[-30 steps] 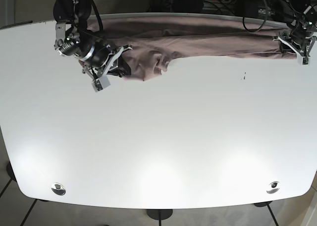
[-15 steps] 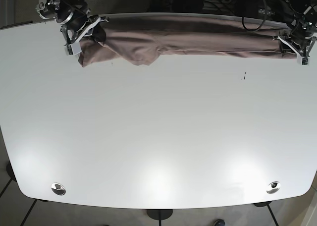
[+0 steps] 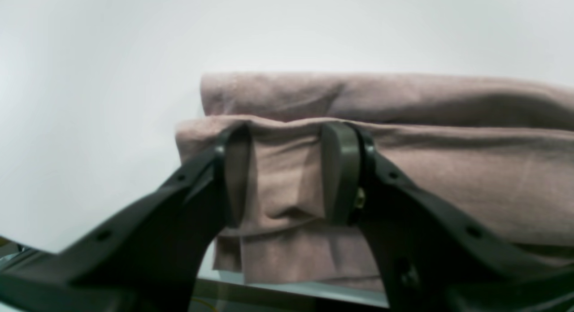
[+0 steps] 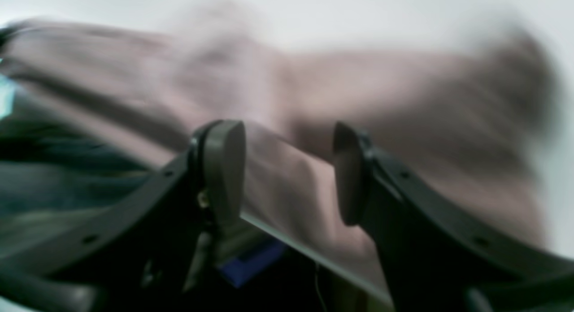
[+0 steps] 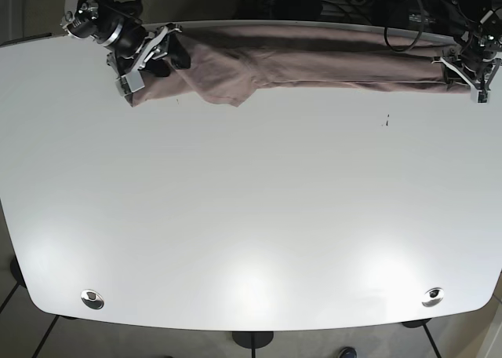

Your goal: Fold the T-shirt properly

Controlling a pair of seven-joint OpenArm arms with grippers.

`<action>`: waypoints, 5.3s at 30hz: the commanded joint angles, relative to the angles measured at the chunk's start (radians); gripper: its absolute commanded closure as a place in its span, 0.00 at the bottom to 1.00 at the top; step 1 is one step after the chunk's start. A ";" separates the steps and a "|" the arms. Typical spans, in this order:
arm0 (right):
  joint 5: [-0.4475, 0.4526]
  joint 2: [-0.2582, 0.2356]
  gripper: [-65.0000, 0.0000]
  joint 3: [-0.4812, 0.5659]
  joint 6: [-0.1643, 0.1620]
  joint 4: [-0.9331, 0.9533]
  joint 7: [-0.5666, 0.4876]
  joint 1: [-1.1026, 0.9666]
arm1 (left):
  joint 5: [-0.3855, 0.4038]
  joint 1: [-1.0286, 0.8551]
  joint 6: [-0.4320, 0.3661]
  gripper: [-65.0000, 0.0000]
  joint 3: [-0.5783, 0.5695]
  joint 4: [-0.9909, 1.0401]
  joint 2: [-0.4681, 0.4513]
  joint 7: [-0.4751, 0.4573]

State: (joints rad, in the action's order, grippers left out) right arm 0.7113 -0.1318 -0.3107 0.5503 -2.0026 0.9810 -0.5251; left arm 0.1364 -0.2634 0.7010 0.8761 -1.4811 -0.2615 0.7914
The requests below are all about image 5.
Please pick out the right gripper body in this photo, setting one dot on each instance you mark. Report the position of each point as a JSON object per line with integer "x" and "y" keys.
{"x": 130, "y": 43}

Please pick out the right chrome table grommet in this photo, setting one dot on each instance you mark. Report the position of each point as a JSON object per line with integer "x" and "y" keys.
{"x": 432, "y": 297}

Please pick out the dark shoe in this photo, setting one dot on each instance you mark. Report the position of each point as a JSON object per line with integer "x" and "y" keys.
{"x": 347, "y": 352}

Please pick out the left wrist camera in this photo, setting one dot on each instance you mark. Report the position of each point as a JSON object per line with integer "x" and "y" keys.
{"x": 480, "y": 96}

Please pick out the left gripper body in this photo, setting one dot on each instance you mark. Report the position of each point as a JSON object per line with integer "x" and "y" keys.
{"x": 476, "y": 60}

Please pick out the left chrome table grommet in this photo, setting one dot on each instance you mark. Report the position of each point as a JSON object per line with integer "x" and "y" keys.
{"x": 92, "y": 299}

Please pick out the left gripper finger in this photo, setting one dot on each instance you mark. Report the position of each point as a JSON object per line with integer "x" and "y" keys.
{"x": 452, "y": 79}

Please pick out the chrome table grommet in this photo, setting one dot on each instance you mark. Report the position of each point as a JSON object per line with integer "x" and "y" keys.
{"x": 432, "y": 297}
{"x": 92, "y": 299}

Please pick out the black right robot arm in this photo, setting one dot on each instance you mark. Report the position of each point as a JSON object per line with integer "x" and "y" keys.
{"x": 132, "y": 8}

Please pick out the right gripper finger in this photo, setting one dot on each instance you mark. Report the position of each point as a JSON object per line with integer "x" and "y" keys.
{"x": 178, "y": 55}
{"x": 158, "y": 68}

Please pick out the mauve brown T-shirt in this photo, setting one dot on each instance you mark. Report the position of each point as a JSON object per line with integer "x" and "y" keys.
{"x": 230, "y": 63}

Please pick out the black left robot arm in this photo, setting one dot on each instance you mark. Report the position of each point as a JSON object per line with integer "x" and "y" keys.
{"x": 475, "y": 26}

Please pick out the black table base foot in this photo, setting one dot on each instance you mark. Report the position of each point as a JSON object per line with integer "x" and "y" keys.
{"x": 252, "y": 339}

